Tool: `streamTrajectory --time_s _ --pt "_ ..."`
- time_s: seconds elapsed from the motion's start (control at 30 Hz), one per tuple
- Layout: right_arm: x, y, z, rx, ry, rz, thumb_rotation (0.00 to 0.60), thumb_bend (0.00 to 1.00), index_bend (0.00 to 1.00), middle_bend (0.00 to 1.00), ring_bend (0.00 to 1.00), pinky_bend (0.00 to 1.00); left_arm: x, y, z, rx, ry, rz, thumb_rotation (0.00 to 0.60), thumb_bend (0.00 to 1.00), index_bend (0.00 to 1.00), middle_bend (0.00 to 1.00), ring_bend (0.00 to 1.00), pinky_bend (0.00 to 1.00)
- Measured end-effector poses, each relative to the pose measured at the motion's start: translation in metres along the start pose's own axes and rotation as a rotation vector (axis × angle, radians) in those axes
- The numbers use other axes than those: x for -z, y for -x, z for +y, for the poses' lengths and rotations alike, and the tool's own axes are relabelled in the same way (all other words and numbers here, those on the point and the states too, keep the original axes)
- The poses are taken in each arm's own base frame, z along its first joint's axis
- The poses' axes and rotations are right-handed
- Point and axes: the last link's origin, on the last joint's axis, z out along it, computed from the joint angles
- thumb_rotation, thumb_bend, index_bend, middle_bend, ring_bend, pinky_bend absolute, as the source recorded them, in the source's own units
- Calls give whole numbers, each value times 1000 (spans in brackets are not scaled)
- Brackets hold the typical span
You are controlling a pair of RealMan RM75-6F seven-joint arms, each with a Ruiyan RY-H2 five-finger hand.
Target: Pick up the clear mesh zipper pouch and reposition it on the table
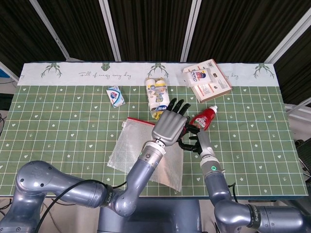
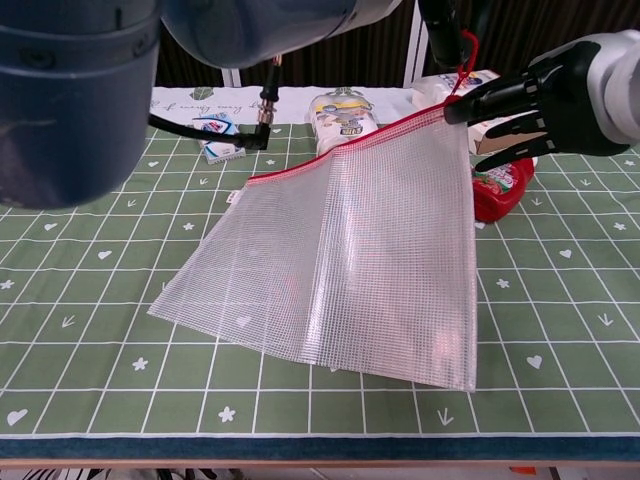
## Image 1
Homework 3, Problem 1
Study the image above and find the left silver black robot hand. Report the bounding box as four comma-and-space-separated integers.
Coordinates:
152, 98, 192, 147

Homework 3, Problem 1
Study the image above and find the green grid tablecloth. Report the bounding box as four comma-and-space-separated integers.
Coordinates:
0, 62, 308, 198

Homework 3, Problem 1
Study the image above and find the clear mesh zipper pouch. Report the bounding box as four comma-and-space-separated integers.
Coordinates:
107, 117, 184, 193

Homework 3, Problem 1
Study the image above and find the plastic wrapped roll pack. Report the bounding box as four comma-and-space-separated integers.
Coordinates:
145, 76, 171, 121

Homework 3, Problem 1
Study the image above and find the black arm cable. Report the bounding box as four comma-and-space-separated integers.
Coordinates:
35, 179, 127, 233
227, 182, 240, 202

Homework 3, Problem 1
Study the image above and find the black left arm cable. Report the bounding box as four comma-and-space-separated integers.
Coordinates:
35, 179, 127, 233

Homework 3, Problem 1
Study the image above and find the small blue white packet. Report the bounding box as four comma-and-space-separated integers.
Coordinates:
105, 85, 127, 109

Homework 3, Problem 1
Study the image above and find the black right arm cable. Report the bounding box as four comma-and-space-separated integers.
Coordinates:
227, 182, 240, 202

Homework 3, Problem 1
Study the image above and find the white plastic wrapped packet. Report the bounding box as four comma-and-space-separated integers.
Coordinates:
178, 67, 214, 88

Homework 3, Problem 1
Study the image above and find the grey robot torso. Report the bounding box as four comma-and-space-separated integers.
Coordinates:
96, 198, 217, 233

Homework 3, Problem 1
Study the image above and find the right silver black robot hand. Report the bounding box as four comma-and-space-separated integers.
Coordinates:
178, 128, 215, 160

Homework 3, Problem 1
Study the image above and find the red ketchup bottle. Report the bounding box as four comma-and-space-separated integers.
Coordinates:
188, 105, 218, 132

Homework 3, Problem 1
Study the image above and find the white partition post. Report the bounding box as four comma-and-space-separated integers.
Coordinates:
29, 0, 72, 62
264, 9, 311, 64
98, 0, 122, 62
179, 0, 203, 62

